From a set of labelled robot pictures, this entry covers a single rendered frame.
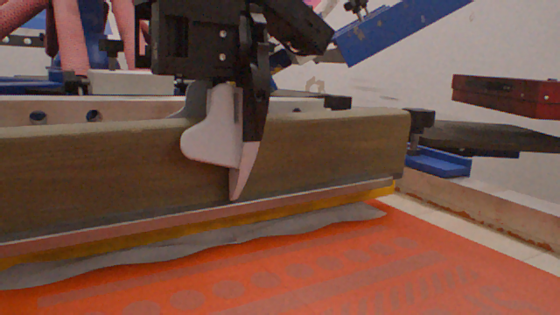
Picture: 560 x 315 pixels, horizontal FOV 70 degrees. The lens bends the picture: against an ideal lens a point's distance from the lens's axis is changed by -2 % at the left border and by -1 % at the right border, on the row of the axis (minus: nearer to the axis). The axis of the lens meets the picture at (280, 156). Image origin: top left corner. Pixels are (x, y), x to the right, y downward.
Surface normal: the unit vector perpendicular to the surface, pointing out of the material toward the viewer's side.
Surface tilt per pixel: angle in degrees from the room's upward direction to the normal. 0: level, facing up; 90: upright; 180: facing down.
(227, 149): 84
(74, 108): 90
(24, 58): 90
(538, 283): 0
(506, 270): 0
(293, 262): 0
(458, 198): 90
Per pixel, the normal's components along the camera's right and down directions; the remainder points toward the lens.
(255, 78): 0.53, 0.04
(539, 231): -0.85, 0.07
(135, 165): 0.52, 0.27
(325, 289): 0.07, -0.97
